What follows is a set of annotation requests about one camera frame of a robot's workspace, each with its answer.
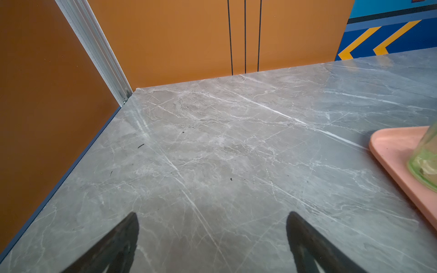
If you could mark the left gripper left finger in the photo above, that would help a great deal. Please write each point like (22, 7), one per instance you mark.
(114, 253)

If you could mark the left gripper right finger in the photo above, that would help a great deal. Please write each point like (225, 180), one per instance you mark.
(312, 252)

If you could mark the small green glass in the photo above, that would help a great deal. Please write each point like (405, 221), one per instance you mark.
(423, 163)

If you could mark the pink plastic tray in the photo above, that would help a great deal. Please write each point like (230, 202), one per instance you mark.
(392, 148)

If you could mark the left aluminium corner post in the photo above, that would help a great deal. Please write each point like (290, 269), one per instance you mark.
(85, 25)

